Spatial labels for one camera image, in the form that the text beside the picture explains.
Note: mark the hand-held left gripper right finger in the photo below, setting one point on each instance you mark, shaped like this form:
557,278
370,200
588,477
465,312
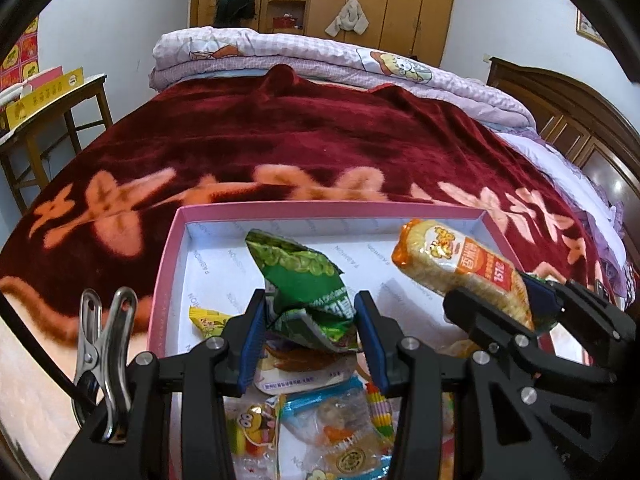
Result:
372,345

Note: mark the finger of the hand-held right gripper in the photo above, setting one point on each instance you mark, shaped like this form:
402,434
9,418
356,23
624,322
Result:
542,300
480,317

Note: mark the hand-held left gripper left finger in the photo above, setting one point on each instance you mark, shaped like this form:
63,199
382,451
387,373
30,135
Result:
252,340

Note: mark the yellow candy packet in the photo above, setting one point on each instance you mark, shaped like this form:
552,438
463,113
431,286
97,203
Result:
210,322

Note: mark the silver lidded pudding cup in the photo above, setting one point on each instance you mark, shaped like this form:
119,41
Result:
300,377

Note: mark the orange cracker packet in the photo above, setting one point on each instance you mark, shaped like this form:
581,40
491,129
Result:
450,260

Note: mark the clear colourful candy packet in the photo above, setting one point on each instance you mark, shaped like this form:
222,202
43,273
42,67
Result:
325,410

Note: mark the green pea snack packet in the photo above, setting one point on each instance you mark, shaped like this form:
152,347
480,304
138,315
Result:
295,270

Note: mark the pink cardboard tray box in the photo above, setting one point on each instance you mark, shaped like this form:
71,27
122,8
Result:
350,240

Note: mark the purple ruffled bedding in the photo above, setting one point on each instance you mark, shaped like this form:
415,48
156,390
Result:
575,180

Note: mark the metal spring clip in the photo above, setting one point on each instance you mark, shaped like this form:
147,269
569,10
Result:
95,350

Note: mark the dark wooden headboard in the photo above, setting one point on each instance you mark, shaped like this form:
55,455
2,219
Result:
575,110

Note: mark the dark red floral blanket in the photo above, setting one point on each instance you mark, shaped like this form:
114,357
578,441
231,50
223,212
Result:
250,125

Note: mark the wooden side table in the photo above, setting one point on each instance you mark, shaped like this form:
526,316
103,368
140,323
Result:
92,95

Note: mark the folded pink checked quilt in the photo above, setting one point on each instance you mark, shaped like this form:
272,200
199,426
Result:
300,50

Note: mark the red box on shelf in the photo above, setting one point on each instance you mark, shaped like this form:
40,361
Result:
285,23

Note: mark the yellow flat box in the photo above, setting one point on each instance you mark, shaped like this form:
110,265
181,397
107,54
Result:
45,97

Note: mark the wooden wardrobe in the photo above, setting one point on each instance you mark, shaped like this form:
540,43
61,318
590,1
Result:
400,5

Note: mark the white hanging towel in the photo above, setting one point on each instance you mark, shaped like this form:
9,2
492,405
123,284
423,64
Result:
347,17

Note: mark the pink tissue box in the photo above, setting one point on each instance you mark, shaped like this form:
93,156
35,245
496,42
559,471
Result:
47,76

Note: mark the red yellow patterned panel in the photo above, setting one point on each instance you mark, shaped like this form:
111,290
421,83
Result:
20,55

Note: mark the framed wall photo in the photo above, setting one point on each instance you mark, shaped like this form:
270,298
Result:
590,30

